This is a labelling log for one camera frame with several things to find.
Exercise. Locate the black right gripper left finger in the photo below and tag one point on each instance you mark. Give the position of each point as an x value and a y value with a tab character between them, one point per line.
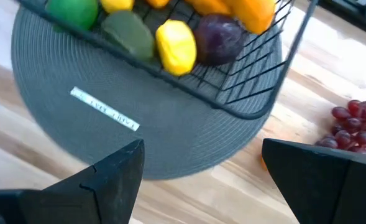
77	202

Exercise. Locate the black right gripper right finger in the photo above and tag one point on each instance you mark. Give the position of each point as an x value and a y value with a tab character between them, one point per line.
325	186

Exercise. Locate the red grape bunch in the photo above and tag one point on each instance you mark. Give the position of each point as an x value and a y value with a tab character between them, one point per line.
344	137

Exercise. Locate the small orange tangerine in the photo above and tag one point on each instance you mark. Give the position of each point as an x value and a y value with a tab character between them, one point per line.
263	163

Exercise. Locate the dark green avocado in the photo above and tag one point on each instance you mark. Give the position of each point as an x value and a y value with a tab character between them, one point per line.
130	34

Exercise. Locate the dark purple round fruit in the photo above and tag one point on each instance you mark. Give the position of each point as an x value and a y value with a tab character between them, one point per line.
218	40

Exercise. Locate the yellow lumpy fruit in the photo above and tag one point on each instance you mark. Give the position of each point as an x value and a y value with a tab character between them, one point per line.
176	46

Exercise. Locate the orange mango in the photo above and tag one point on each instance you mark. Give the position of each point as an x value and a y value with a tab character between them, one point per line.
158	3
207	6
254	15

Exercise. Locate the green lime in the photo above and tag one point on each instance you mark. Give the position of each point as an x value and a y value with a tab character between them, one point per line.
74	12

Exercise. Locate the yellow lemon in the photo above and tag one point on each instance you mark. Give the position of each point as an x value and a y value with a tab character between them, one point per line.
117	4

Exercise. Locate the white placemat label strip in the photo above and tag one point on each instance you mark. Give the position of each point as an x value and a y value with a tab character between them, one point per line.
105	109

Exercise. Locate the grey round woven placemat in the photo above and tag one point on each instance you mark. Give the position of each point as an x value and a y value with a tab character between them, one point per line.
170	140

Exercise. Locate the black aluminium table frame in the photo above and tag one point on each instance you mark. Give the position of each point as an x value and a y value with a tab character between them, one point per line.
356	15

